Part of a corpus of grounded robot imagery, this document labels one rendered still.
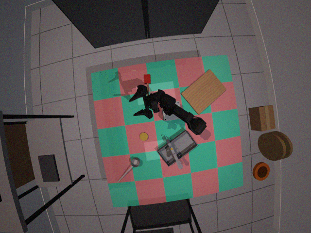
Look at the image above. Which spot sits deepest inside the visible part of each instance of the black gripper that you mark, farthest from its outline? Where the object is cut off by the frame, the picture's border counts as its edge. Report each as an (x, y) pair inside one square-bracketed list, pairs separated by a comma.
[(141, 92)]

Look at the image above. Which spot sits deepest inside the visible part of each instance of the grey saucepan with long handle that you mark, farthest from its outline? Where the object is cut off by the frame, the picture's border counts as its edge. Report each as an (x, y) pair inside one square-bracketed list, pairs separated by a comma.
[(135, 163)]

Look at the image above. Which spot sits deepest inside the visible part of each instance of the red spatula with wooden handle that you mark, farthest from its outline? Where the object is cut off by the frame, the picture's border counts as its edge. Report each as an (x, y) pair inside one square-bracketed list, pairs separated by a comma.
[(147, 79)]

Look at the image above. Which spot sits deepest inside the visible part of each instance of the light brown wooden board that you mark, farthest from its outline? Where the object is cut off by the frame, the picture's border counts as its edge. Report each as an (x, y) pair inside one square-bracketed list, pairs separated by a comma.
[(203, 92)]

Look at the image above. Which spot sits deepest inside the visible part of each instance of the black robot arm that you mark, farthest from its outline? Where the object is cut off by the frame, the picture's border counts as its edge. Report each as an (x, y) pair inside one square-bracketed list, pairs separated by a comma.
[(167, 102)]

